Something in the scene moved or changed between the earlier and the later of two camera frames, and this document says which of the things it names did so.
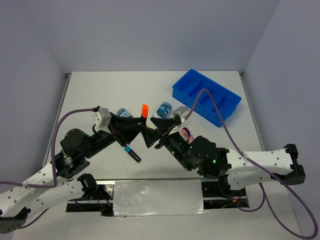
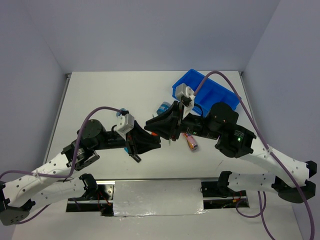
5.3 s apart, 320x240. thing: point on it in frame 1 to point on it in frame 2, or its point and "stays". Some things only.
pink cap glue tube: (186, 134) stays
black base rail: (103, 201) stays
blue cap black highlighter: (129, 150) stays
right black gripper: (149, 137) to (168, 123)
